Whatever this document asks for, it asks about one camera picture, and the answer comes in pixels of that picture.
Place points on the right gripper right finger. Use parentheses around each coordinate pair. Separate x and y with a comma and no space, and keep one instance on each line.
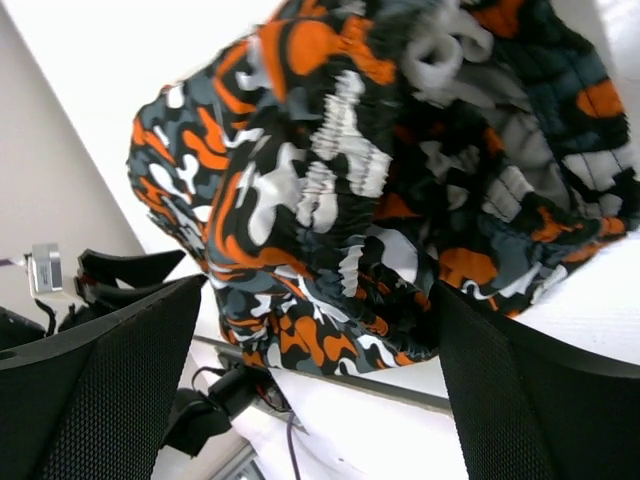
(529,406)

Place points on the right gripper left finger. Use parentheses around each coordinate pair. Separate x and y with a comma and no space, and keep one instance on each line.
(93,402)

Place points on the orange camouflage shorts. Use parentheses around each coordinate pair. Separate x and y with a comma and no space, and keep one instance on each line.
(328,168)

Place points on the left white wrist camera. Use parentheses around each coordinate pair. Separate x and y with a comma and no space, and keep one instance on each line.
(45,274)

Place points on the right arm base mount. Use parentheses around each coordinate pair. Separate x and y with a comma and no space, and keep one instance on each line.
(197,415)

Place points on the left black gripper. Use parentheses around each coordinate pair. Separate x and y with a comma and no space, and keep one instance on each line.
(73,326)

